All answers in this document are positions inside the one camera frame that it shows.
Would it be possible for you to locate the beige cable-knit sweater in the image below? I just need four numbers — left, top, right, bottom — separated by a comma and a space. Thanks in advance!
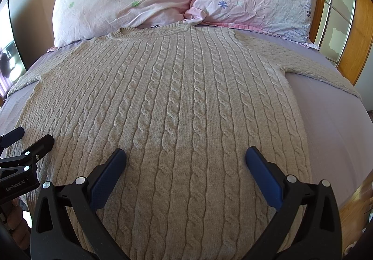
8, 23, 356, 259

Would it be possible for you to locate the person's left hand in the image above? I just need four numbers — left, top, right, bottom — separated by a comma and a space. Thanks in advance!
7, 199, 30, 250

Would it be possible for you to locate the dark framed monitor screen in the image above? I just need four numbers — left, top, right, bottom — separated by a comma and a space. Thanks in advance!
0, 0, 26, 100

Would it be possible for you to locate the wooden headboard with panels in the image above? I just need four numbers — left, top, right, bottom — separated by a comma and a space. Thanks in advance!
310, 0, 372, 85

